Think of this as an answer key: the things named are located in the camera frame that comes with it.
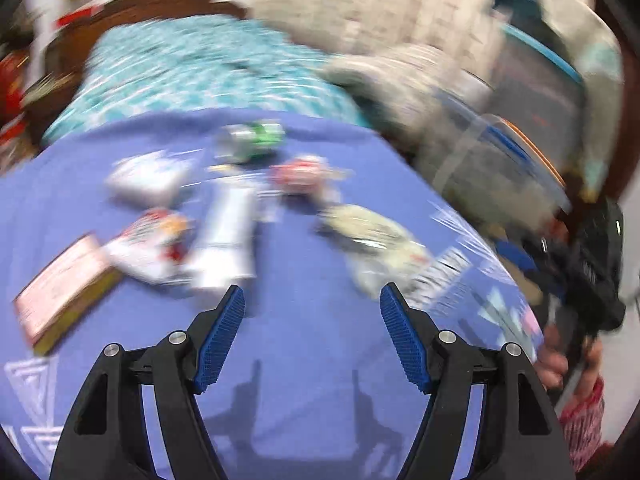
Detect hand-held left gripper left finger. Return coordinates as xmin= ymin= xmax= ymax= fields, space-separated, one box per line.
xmin=49 ymin=284 xmax=247 ymax=480

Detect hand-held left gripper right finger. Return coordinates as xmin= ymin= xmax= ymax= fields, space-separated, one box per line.
xmin=379 ymin=282 xmax=577 ymax=480

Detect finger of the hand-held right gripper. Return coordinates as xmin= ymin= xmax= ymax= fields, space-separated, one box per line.
xmin=500 ymin=230 xmax=571 ymax=311

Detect clear plastic bag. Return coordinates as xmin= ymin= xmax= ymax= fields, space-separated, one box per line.
xmin=317 ymin=204 xmax=433 ymax=298

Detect long white tube box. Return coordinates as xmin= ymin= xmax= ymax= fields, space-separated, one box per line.
xmin=186 ymin=180 xmax=260 ymax=292

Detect red and white snack packet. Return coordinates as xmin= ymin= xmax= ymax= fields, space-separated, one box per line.
xmin=106 ymin=209 xmax=195 ymax=287

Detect yellow and red small box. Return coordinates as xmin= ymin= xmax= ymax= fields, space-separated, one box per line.
xmin=14 ymin=234 xmax=122 ymax=357

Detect small white printed carton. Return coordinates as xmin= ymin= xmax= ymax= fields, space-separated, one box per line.
xmin=106 ymin=151 xmax=197 ymax=207

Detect red and white drink can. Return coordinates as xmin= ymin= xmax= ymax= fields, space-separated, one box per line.
xmin=269 ymin=155 xmax=333 ymax=202

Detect green drink can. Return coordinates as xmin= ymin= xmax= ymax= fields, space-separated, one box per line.
xmin=217 ymin=119 xmax=287 ymax=162

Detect person's right hand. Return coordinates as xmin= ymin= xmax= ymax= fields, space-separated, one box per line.
xmin=536 ymin=320 xmax=605 ymax=405

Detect blue printed tablecloth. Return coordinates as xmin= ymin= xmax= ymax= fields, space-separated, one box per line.
xmin=0 ymin=110 xmax=546 ymax=480

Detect clear storage box orange lid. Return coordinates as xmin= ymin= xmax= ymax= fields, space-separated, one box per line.
xmin=415 ymin=85 xmax=575 ymax=243

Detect clear storage box teal lid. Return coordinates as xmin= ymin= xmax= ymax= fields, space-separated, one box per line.
xmin=492 ymin=22 xmax=591 ymax=166

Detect teal and beige checked cloth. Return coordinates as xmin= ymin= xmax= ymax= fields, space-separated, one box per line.
xmin=537 ymin=0 xmax=625 ymax=196

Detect grey patterned pillow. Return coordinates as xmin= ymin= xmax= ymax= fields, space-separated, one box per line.
xmin=320 ymin=42 xmax=493 ymax=173

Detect beige patterned curtain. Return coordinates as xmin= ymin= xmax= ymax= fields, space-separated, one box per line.
xmin=249 ymin=0 xmax=503 ymax=58

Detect carved wooden headboard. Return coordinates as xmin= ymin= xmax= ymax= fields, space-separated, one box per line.
xmin=22 ymin=0 xmax=251 ymax=146

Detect red bags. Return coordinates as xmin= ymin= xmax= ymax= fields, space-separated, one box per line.
xmin=0 ymin=50 xmax=28 ymax=166

